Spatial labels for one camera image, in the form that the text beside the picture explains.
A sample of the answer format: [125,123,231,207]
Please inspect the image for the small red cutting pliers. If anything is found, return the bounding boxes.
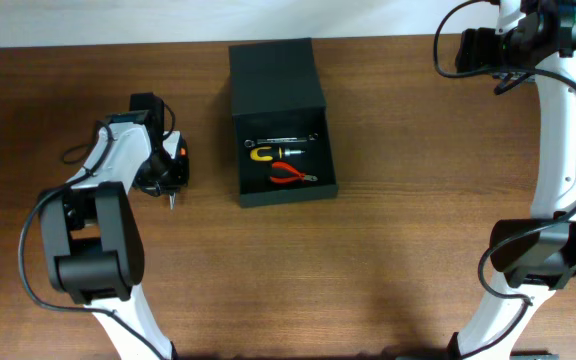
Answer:
[269,161,318,185]

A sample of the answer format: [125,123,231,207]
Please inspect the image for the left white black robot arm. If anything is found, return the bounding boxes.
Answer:
[31,93,189,359]

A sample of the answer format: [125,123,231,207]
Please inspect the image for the silver offset ring wrench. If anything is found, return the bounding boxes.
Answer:
[244,133,319,148]

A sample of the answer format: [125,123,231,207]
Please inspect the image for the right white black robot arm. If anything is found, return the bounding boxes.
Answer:
[447,1,576,359]

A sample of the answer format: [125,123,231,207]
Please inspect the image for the yellow black stubby screwdriver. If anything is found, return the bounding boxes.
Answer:
[250,146,306,162]

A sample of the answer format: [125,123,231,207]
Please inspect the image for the black open cardboard box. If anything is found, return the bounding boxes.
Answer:
[229,38,338,208]

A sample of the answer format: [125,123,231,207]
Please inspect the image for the orange black long-nose pliers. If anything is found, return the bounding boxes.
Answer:
[169,193,176,210]

